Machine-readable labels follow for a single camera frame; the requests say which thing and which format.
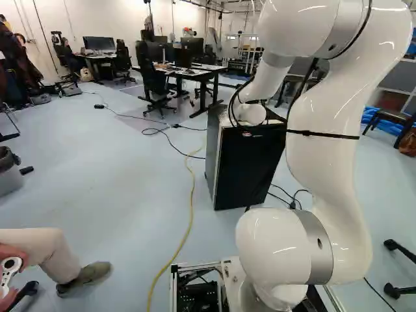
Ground black mini fridge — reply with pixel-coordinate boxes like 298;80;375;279
204;104;289;211

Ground black-legged desk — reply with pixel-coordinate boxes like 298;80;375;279
152;63;228;119

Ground yellow floor cable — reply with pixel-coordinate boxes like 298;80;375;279
146;148;207;312

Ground grey bin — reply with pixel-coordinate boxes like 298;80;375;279
0;146;24;198

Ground person's legs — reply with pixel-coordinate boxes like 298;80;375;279
0;227;113;298

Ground black office chair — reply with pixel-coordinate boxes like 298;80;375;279
135;40;179;118

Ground white handheld controller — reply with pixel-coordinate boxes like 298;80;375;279
0;256;23;296

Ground person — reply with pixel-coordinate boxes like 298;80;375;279
0;14;45;110

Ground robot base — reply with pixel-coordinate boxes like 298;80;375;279
168;255;335;312

